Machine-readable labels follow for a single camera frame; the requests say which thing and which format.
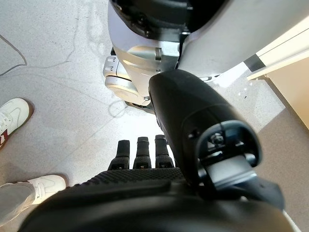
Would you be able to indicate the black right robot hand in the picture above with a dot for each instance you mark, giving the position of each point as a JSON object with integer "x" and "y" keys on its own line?
{"x": 193, "y": 108}

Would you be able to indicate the grey robot body base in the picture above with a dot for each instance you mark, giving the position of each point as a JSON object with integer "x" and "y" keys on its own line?
{"x": 140, "y": 55}

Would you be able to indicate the white counter cabinet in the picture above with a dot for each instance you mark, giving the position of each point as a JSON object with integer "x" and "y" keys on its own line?
{"x": 289, "y": 84}

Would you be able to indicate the plain white sneaker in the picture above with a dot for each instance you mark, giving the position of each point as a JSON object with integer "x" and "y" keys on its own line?
{"x": 50, "y": 184}

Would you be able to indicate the white sneaker with red stripe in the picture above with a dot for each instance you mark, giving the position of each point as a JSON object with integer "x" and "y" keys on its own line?
{"x": 14, "y": 113}

